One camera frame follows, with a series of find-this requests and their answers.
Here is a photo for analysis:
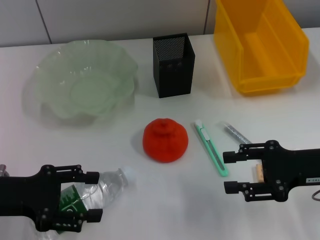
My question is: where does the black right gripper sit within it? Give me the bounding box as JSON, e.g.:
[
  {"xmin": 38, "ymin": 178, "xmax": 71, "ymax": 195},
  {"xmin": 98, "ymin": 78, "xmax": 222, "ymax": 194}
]
[{"xmin": 222, "ymin": 139, "xmax": 320, "ymax": 203}]

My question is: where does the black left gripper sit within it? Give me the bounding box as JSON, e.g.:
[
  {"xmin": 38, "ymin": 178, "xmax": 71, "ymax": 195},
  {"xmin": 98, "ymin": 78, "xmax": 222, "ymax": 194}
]
[{"xmin": 0, "ymin": 164, "xmax": 104, "ymax": 233}]

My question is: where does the black mesh pen holder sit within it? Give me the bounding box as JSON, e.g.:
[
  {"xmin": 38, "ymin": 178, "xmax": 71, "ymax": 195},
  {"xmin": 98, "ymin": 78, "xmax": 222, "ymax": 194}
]
[{"xmin": 152, "ymin": 32, "xmax": 196, "ymax": 99}]

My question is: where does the yellow plastic storage bin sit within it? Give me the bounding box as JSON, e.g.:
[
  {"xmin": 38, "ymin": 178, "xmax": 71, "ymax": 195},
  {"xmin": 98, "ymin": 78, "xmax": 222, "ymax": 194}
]
[{"xmin": 213, "ymin": 0, "xmax": 310, "ymax": 97}]

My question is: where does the clear green-label water bottle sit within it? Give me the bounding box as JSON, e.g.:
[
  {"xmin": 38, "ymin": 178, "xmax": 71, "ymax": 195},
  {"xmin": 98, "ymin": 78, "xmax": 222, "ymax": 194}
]
[{"xmin": 37, "ymin": 164, "xmax": 137, "ymax": 240}]

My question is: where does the tan rubber eraser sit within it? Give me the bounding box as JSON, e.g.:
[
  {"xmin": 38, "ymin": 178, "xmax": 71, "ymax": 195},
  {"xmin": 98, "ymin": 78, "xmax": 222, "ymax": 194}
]
[{"xmin": 254, "ymin": 164, "xmax": 265, "ymax": 183}]

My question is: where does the mint green utility knife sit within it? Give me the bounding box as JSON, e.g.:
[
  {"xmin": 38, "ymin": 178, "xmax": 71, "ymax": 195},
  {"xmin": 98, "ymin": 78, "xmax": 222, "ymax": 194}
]
[{"xmin": 194, "ymin": 119, "xmax": 229, "ymax": 178}]

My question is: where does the translucent green glass fruit plate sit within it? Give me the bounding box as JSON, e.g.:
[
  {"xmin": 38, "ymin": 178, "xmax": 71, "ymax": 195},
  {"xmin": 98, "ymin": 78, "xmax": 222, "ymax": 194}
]
[{"xmin": 23, "ymin": 39, "xmax": 139, "ymax": 123}]

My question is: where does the grey silver marker pen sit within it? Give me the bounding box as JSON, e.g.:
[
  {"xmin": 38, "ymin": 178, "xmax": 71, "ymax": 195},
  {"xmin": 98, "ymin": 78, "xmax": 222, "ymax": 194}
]
[{"xmin": 219, "ymin": 121, "xmax": 253, "ymax": 145}]

